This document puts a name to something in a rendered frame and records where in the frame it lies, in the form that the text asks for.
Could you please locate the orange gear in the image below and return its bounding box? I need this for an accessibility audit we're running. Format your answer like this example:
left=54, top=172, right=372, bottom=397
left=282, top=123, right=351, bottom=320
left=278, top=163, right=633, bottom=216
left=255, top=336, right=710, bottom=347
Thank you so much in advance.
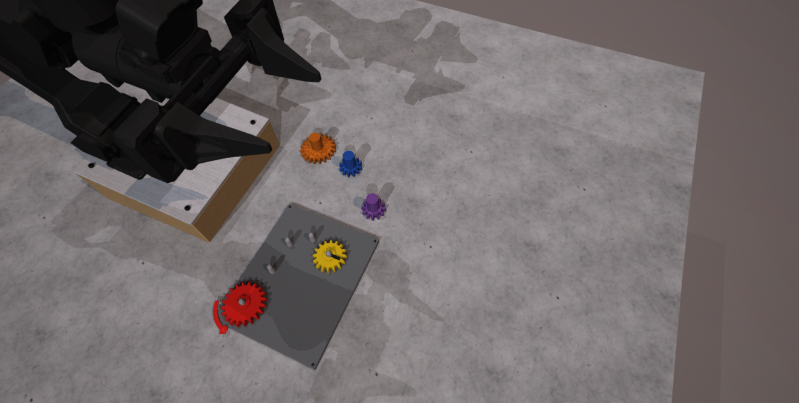
left=300, top=133, right=336, bottom=164

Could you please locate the blue gear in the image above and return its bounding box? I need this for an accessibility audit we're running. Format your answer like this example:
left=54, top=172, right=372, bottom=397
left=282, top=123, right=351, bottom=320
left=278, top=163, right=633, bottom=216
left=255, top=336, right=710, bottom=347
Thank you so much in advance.
left=340, top=151, right=362, bottom=177

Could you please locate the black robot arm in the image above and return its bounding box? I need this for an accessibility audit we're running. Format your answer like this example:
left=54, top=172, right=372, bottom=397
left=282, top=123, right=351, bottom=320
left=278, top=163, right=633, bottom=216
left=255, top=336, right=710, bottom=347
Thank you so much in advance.
left=0, top=0, right=212, bottom=180

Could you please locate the yellow gear with black stripe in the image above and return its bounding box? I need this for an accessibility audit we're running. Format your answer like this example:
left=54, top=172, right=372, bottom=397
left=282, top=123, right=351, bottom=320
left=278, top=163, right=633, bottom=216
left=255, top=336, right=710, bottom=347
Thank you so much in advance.
left=313, top=240, right=347, bottom=273

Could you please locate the red gear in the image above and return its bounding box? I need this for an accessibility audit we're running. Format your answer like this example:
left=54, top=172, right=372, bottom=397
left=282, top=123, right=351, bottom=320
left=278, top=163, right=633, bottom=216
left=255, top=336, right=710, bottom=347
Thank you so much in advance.
left=221, top=281, right=268, bottom=327

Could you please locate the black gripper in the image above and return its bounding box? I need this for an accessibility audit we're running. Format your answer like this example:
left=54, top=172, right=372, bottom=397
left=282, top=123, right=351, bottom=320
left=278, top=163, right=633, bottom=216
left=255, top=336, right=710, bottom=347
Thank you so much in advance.
left=112, top=0, right=321, bottom=183

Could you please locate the red curved arrow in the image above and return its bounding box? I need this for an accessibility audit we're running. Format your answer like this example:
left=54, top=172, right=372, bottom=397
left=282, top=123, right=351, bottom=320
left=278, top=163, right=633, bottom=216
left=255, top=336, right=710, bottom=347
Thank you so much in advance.
left=213, top=301, right=228, bottom=334

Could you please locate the purple gear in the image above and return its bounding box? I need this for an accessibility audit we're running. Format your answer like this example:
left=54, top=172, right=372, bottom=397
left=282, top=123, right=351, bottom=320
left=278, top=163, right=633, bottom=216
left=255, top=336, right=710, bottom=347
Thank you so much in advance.
left=361, top=193, right=386, bottom=220

